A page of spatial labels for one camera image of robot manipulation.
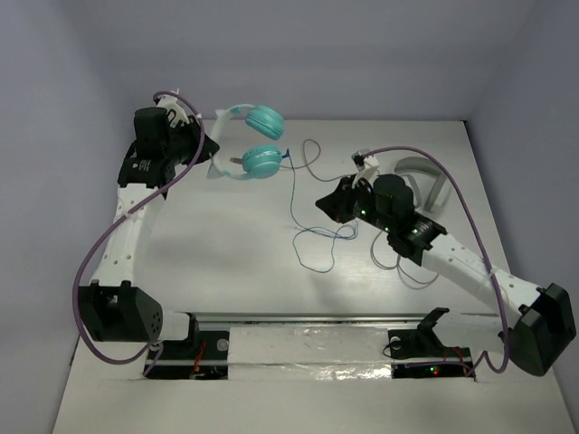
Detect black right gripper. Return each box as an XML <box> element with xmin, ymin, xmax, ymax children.
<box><xmin>315</xmin><ymin>175</ymin><xmax>394</xmax><ymax>234</ymax></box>

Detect teal white cat-ear headphones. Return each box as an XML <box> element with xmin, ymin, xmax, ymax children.
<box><xmin>206</xmin><ymin>103</ymin><xmax>286</xmax><ymax>182</ymax></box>

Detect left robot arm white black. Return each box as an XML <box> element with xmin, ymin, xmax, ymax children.
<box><xmin>75</xmin><ymin>105</ymin><xmax>219</xmax><ymax>343</ymax></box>

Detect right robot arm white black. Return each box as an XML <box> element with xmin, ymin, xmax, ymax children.
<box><xmin>316</xmin><ymin>175</ymin><xmax>576</xmax><ymax>376</ymax></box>

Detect grey white headphones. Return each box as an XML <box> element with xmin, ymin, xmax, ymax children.
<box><xmin>394</xmin><ymin>156</ymin><xmax>451</xmax><ymax>218</ymax></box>

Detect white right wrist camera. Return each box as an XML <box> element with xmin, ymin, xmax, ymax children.
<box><xmin>352</xmin><ymin>149</ymin><xmax>379</xmax><ymax>181</ymax></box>

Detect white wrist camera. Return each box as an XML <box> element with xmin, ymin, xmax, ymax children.
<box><xmin>153</xmin><ymin>90</ymin><xmax>199</xmax><ymax>129</ymax></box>
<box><xmin>352</xmin><ymin>149</ymin><xmax>379</xmax><ymax>181</ymax></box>

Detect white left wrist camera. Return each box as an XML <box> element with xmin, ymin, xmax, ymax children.
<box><xmin>153</xmin><ymin>90</ymin><xmax>199</xmax><ymax>129</ymax></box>

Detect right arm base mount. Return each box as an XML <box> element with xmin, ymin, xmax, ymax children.
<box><xmin>382</xmin><ymin>307</ymin><xmax>476</xmax><ymax>380</ymax></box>

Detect aluminium rail frame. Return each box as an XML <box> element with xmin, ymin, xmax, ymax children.
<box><xmin>171</xmin><ymin>309</ymin><xmax>498</xmax><ymax>325</ymax></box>

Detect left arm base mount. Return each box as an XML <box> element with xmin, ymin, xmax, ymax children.
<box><xmin>143</xmin><ymin>314</ymin><xmax>230</xmax><ymax>381</ymax></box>

